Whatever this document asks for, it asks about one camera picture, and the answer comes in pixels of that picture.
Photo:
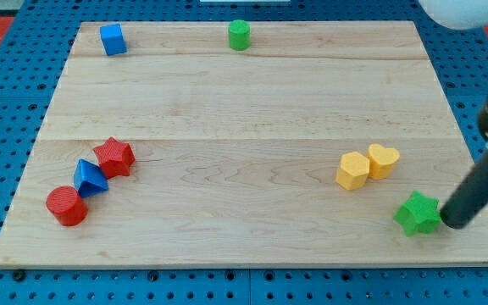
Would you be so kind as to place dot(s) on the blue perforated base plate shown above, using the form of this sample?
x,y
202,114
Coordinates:
x,y
32,55

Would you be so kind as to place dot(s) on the yellow heart block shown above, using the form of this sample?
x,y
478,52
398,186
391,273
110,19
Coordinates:
x,y
382,161

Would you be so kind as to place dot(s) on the blue cube block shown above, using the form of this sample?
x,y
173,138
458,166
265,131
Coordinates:
x,y
112,39

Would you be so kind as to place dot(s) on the wooden board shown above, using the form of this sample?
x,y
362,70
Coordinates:
x,y
237,152

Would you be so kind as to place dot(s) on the green cylinder block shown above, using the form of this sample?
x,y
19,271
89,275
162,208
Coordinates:
x,y
239,33

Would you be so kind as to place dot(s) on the red cylinder block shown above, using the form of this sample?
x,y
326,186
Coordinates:
x,y
66,205

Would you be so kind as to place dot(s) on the yellow hexagon block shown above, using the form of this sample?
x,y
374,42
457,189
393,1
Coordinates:
x,y
353,171

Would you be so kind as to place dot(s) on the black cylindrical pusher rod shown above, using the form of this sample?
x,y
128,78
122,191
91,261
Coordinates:
x,y
470,197

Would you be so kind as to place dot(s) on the blue triangle block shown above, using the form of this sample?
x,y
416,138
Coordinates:
x,y
89,180

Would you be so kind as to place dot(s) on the green star block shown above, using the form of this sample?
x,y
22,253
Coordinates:
x,y
418,214

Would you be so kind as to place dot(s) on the red star block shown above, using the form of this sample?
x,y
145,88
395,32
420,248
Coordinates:
x,y
114,158

